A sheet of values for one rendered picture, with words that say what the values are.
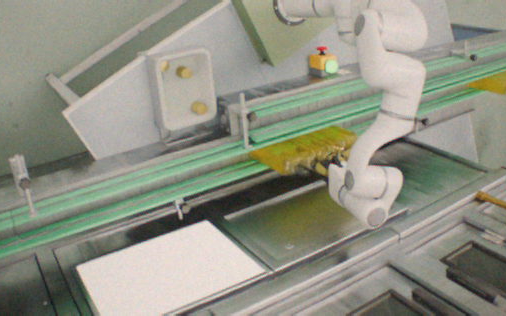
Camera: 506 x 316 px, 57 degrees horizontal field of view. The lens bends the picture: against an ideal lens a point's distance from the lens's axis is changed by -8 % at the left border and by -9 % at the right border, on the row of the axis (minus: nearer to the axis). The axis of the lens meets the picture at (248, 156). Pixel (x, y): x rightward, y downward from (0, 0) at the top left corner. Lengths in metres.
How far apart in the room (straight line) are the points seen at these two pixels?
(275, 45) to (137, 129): 0.51
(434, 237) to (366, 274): 0.26
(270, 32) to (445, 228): 0.80
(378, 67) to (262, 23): 0.62
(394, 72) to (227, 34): 0.70
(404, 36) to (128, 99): 0.82
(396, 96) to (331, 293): 0.49
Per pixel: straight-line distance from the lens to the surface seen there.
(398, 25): 1.17
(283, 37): 1.65
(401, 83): 1.10
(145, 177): 1.40
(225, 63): 1.64
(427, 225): 1.47
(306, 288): 1.22
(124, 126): 1.54
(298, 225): 1.41
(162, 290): 1.22
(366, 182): 1.14
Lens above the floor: 2.17
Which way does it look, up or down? 53 degrees down
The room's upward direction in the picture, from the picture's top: 120 degrees clockwise
